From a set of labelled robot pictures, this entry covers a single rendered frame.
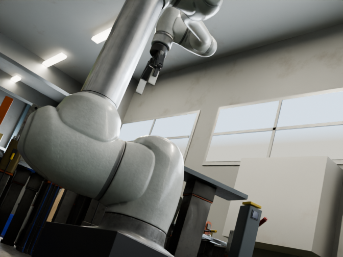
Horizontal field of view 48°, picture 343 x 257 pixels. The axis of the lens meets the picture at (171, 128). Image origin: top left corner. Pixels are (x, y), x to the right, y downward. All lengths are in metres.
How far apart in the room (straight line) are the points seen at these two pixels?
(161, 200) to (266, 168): 3.06
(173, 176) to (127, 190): 0.11
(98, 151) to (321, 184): 2.85
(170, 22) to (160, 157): 0.96
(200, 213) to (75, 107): 0.80
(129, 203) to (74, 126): 0.21
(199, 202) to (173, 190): 0.63
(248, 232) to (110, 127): 0.93
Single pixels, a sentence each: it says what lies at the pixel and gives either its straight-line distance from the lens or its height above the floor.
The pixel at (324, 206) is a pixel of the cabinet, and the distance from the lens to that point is 3.56.
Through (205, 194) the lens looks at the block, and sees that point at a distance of 1.53.
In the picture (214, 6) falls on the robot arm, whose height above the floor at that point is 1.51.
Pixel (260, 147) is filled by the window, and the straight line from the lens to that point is 4.46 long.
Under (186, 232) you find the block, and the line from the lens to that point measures 1.49.
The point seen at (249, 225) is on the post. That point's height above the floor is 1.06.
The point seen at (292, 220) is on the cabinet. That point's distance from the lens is 3.54.
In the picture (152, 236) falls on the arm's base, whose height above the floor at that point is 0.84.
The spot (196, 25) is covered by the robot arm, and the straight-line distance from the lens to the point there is 1.51.
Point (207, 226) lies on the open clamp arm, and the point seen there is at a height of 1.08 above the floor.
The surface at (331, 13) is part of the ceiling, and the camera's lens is 4.82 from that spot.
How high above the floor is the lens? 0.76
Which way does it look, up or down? 21 degrees up
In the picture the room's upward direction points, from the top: 19 degrees clockwise
